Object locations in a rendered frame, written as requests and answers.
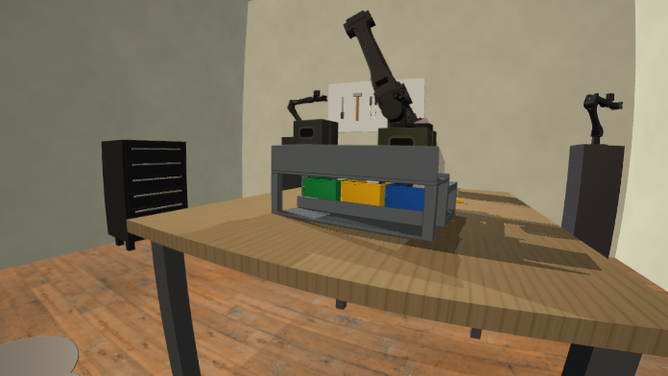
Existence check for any green open bin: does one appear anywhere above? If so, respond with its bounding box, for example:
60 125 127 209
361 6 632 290
303 176 350 201

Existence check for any olive green tool case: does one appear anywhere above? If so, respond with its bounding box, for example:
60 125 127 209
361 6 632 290
378 128 437 147

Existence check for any blue bin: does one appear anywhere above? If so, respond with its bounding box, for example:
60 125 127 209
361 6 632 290
385 183 424 211

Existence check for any yellow open bin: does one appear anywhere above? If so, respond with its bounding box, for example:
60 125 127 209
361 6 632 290
341 179 393 206

